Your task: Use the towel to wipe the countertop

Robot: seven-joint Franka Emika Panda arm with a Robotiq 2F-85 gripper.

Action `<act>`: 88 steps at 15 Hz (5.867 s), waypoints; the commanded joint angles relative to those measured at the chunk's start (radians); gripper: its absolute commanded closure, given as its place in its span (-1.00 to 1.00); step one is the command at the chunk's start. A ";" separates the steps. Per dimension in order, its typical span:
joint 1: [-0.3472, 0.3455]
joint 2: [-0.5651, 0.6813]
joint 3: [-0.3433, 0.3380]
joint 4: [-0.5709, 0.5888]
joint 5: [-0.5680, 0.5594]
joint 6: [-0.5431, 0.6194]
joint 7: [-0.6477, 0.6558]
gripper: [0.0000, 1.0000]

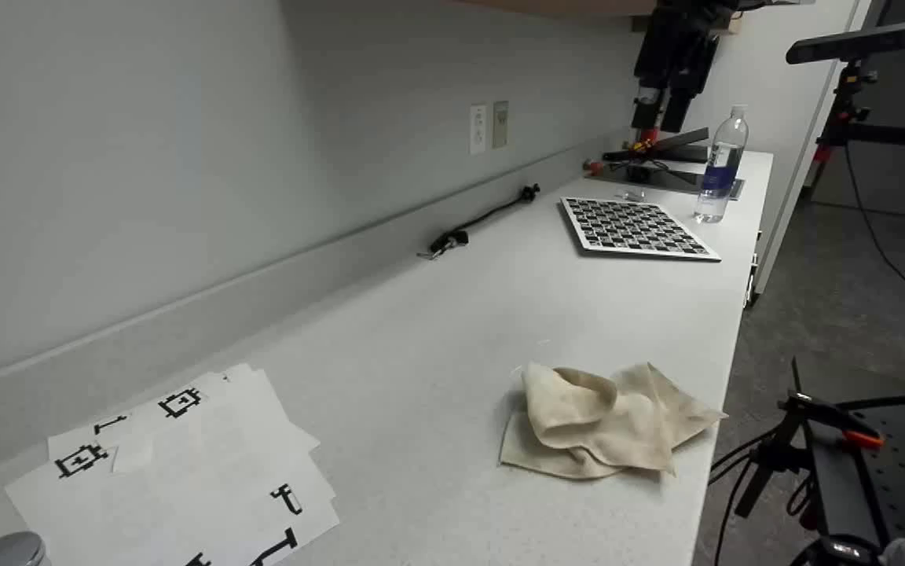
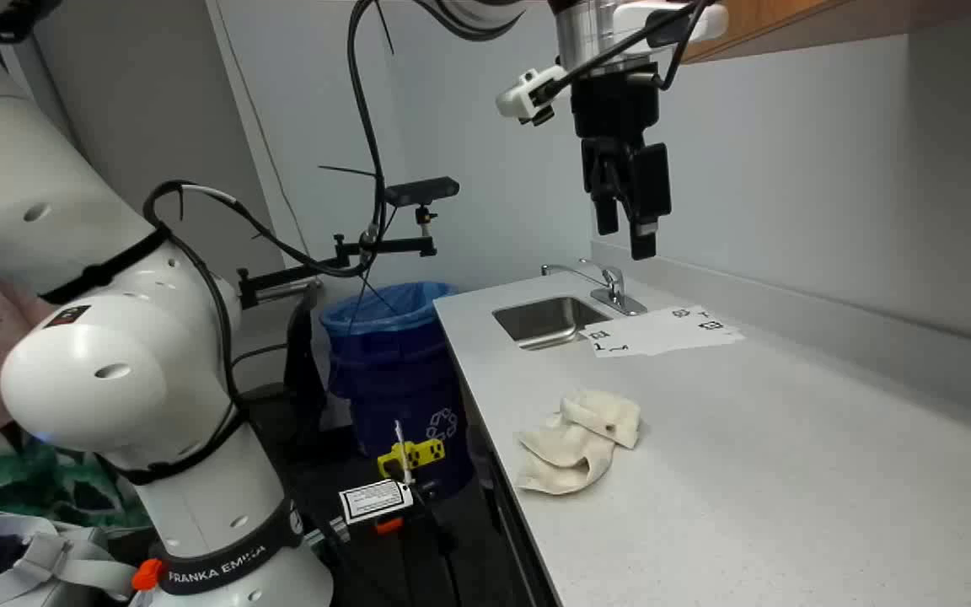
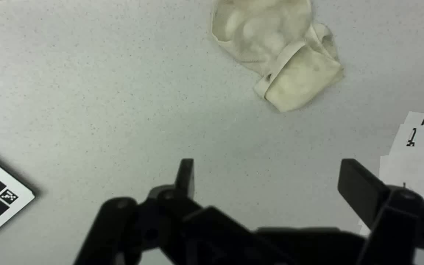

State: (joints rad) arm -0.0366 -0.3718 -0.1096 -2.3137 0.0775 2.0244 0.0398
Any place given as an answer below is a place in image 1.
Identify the white printed paper sheet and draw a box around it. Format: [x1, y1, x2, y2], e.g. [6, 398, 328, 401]
[3, 417, 214, 566]
[46, 360, 321, 481]
[149, 436, 343, 566]

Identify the black camera tripod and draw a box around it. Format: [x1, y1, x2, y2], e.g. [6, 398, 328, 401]
[807, 60, 905, 201]

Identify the clear plastic water bottle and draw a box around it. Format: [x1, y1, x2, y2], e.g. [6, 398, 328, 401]
[694, 104, 750, 227]

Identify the white wall outlet plate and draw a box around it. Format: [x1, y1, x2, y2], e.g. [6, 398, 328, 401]
[469, 101, 492, 159]

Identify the black cable with connectors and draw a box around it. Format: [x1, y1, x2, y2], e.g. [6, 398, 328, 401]
[424, 184, 544, 260]

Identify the black camera boom stand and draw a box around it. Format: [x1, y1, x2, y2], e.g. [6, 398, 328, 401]
[711, 356, 905, 566]

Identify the thin black camera cable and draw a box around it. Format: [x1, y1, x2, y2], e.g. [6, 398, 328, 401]
[840, 166, 905, 356]

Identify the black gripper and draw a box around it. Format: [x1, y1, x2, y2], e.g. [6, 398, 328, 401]
[633, 0, 735, 135]

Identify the black white checkerboard board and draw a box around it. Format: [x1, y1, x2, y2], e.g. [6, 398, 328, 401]
[558, 192, 726, 265]

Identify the beige wall switch plate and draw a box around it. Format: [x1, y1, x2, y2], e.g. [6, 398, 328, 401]
[492, 98, 513, 151]

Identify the black stereo camera bar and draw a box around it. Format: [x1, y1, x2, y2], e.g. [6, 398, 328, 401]
[782, 12, 905, 68]

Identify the cream cloth towel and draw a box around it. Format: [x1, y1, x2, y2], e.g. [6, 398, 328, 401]
[497, 360, 729, 486]

